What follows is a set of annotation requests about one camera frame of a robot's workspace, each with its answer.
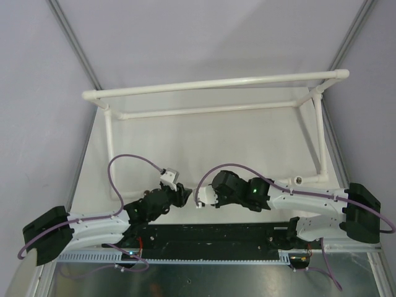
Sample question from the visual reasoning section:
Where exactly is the white faucet with chrome knob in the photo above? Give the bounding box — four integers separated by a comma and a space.
196, 186, 217, 209

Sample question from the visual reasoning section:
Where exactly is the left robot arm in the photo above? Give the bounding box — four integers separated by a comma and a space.
17, 183, 192, 266

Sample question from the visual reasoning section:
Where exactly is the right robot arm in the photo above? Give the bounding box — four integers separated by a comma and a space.
211, 170, 381, 248

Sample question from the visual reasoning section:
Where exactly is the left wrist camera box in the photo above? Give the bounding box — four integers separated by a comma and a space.
160, 168, 179, 191

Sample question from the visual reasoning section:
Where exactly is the aluminium table frame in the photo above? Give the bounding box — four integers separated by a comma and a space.
36, 238, 395, 296

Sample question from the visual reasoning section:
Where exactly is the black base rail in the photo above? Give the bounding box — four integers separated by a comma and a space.
79, 223, 324, 259

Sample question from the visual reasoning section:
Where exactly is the white PVC pipe frame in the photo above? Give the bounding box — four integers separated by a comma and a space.
74, 69, 350, 203

